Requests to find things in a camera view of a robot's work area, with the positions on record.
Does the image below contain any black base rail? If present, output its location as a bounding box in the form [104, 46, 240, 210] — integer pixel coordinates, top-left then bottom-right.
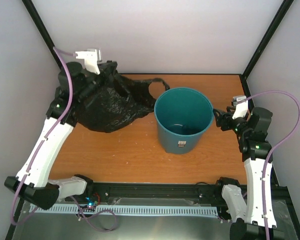
[23, 181, 291, 206]

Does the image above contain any metal base plate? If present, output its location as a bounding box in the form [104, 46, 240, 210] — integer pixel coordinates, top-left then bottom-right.
[11, 196, 300, 240]

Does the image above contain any black plastic trash bag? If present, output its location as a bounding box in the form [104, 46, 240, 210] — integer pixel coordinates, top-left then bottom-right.
[78, 73, 170, 133]

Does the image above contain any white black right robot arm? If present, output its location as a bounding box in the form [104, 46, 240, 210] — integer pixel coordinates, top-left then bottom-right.
[213, 106, 285, 240]

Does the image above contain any small green-lit circuit board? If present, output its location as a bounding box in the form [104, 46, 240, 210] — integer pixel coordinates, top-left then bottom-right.
[86, 196, 100, 208]

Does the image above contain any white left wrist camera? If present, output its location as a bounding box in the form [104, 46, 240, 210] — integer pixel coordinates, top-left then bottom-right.
[75, 48, 102, 75]

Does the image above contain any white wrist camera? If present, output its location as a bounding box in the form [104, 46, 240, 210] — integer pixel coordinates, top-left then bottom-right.
[231, 95, 249, 120]
[75, 48, 102, 75]

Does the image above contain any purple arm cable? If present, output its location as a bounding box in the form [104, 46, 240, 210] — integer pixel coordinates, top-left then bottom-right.
[236, 90, 300, 240]
[10, 46, 76, 226]

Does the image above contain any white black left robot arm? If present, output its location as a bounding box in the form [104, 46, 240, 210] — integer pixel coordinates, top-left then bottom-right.
[4, 60, 118, 210]

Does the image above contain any teal plastic trash bin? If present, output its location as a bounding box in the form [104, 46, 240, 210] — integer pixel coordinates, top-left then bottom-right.
[154, 87, 214, 155]

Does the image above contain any black right rear frame post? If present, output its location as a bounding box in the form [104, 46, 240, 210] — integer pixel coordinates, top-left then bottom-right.
[242, 0, 295, 77]

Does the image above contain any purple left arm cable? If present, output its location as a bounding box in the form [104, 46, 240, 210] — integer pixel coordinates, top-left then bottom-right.
[10, 46, 76, 226]

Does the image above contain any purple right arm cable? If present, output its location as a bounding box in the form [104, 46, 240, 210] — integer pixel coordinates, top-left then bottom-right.
[236, 90, 300, 240]

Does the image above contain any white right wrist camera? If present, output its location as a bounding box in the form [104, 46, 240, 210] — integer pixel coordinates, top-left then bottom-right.
[231, 95, 249, 120]

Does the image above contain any black left rear frame post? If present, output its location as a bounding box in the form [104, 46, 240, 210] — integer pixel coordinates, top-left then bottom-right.
[21, 0, 62, 69]

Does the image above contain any black frame post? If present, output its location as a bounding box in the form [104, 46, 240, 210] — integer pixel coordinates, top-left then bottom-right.
[242, 0, 295, 77]
[21, 0, 62, 69]

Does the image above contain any light blue slotted cable duct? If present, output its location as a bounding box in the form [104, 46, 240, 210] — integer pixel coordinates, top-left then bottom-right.
[35, 203, 218, 219]

